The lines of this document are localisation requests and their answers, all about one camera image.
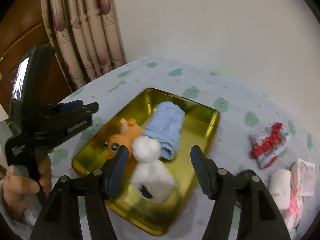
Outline white fluffy sock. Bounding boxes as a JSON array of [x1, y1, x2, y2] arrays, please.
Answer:
[[130, 160, 177, 203]]

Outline gold and red tin box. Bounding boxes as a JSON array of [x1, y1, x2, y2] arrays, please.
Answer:
[[71, 87, 220, 236]]

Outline red and white socks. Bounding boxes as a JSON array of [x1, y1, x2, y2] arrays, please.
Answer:
[[248, 122, 290, 169]]

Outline white floral packet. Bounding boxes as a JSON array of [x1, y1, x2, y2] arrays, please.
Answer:
[[291, 159, 316, 197]]

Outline white cloth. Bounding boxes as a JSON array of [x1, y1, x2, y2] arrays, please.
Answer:
[[269, 169, 294, 209]]

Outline white pompom ball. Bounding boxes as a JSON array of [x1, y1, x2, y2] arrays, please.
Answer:
[[131, 135, 162, 162]]

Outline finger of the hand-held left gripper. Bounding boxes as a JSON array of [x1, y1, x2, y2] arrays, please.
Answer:
[[56, 99, 84, 113], [80, 102, 99, 120]]

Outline brown wooden door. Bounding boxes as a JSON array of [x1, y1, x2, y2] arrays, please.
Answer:
[[0, 0, 73, 120]]

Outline beige patterned curtain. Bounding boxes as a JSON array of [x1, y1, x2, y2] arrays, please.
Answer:
[[40, 0, 127, 90]]

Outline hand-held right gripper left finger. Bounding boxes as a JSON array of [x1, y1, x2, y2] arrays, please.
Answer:
[[29, 145, 130, 240]]

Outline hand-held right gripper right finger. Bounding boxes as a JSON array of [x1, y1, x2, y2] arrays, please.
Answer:
[[190, 145, 292, 240]]

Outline person's left hand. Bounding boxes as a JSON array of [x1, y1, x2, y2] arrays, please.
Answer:
[[2, 149, 53, 215]]

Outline blue towel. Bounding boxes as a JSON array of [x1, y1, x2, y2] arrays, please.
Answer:
[[144, 101, 185, 160]]

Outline orange frog toy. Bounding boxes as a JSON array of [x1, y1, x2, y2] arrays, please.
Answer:
[[104, 118, 145, 159]]

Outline pink ribbon bow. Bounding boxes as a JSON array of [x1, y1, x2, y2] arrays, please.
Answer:
[[289, 190, 304, 213]]

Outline person's left forearm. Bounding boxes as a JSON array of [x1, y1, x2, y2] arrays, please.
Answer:
[[0, 180, 38, 233]]

